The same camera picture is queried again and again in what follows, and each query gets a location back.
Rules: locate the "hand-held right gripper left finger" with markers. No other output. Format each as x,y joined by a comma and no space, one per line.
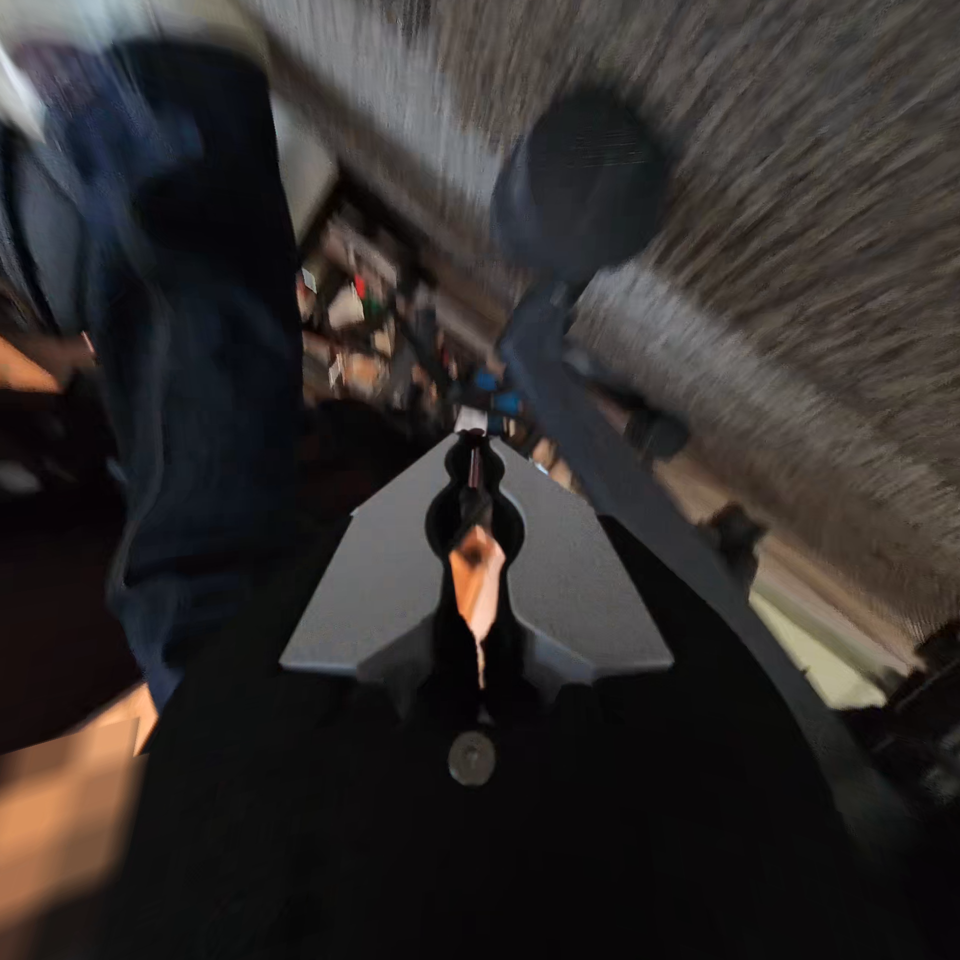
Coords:
375,577

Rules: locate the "dark red lego axle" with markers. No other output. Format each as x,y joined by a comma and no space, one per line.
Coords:
474,461

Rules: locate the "dark blue cloth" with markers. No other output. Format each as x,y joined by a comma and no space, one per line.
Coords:
202,375

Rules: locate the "black office chair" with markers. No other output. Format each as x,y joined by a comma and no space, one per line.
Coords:
581,180

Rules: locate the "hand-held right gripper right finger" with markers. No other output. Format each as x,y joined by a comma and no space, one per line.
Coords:
577,585

